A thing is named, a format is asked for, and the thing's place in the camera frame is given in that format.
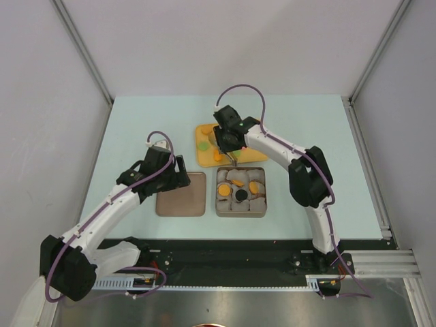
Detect black sandwich cookie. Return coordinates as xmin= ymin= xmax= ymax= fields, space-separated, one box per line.
xmin=235 ymin=189 xmax=248 ymax=202

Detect green cookie left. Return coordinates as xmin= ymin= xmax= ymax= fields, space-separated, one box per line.
xmin=197 ymin=141 xmax=210 ymax=151

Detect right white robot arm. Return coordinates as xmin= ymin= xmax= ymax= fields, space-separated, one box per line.
xmin=213 ymin=106 xmax=340 ymax=273

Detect white cable duct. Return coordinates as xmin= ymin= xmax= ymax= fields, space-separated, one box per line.
xmin=61 ymin=275 xmax=161 ymax=290

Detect metal tongs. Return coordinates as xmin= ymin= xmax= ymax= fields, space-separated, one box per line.
xmin=209 ymin=131 xmax=221 ymax=151

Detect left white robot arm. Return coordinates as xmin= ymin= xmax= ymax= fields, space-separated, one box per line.
xmin=40 ymin=145 xmax=191 ymax=303

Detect tan biscuit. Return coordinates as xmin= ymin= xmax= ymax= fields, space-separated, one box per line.
xmin=200 ymin=125 xmax=213 ymax=135
xmin=249 ymin=181 xmax=260 ymax=194
xmin=232 ymin=180 xmax=244 ymax=187
xmin=217 ymin=183 xmax=232 ymax=197

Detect orange fish cookie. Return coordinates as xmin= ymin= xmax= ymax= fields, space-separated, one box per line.
xmin=213 ymin=152 xmax=222 ymax=162

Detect purple cable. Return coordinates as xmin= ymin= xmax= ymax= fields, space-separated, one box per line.
xmin=215 ymin=83 xmax=375 ymax=300
xmin=44 ymin=131 xmax=176 ymax=303

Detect gold cookie tin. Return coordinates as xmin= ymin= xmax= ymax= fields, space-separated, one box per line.
xmin=215 ymin=167 xmax=268 ymax=218

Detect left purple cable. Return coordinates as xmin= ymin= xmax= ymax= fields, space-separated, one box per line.
xmin=44 ymin=131 xmax=176 ymax=303

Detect right aluminium frame post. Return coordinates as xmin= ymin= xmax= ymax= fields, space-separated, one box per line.
xmin=348 ymin=0 xmax=414 ymax=105

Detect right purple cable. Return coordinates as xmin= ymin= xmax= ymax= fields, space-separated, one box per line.
xmin=215 ymin=83 xmax=375 ymax=300

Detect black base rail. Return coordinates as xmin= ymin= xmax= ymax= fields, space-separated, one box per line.
xmin=98 ymin=236 xmax=355 ymax=287

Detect gold tin lid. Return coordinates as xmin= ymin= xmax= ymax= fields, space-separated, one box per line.
xmin=155 ymin=172 xmax=206 ymax=217

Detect left aluminium frame post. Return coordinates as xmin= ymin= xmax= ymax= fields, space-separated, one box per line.
xmin=50 ymin=0 xmax=114 ymax=108

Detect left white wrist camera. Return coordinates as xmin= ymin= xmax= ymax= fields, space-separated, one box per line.
xmin=146 ymin=140 xmax=170 ymax=151

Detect yellow plastic tray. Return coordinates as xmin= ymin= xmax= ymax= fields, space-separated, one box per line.
xmin=195 ymin=123 xmax=268 ymax=168

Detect aluminium frame post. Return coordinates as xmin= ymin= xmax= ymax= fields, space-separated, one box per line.
xmin=348 ymin=0 xmax=414 ymax=105
xmin=50 ymin=0 xmax=114 ymax=108

